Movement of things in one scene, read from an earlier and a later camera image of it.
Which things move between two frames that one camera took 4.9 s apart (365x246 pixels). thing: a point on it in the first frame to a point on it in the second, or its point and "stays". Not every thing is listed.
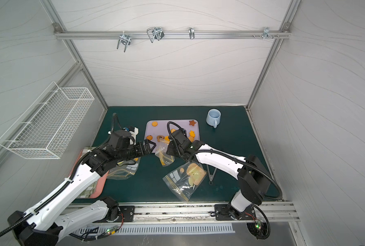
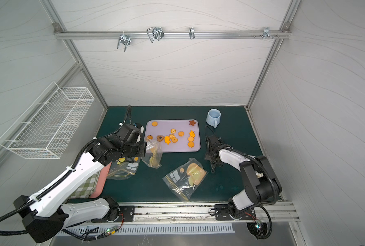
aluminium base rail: [282, 211] stays
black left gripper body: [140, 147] stays
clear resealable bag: [165, 159] to [153, 155]
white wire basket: [44, 131] stays
